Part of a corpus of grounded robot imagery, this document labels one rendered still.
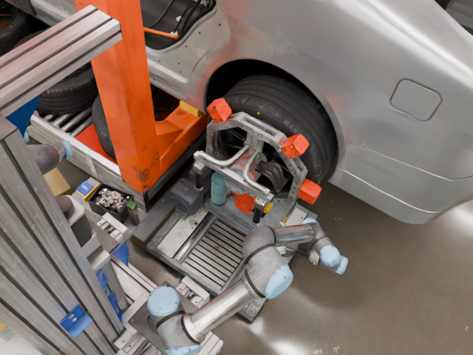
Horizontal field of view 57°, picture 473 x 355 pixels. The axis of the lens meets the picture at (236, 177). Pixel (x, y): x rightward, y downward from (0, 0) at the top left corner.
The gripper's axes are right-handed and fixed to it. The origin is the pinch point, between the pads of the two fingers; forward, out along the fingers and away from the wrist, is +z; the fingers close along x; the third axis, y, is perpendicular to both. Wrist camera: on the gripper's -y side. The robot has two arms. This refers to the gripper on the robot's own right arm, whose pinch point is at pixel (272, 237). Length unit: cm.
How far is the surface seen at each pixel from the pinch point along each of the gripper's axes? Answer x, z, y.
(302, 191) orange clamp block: -25.8, -3.1, -4.3
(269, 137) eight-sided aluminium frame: -37.4, 13.3, 22.2
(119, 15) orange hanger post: -39, 55, 90
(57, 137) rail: -6, 161, -14
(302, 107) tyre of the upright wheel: -58, 7, 17
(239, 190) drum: -14.2, 23.9, 2.1
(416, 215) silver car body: -39, -53, -25
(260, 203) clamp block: -10.3, 7.4, 12.7
